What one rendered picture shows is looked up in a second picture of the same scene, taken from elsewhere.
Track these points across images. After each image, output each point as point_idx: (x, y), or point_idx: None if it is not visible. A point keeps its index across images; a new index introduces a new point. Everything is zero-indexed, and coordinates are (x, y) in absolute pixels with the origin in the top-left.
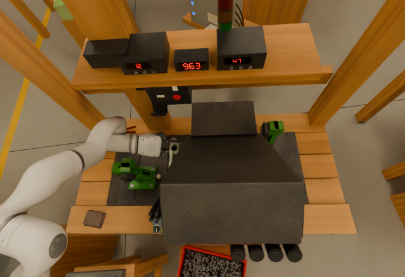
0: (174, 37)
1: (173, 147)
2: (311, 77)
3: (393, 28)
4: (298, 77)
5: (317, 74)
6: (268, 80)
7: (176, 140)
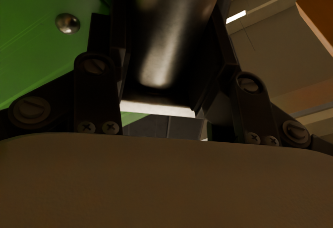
0: None
1: (133, 22)
2: (301, 12)
3: None
4: (308, 23)
5: (301, 16)
6: (324, 40)
7: (216, 5)
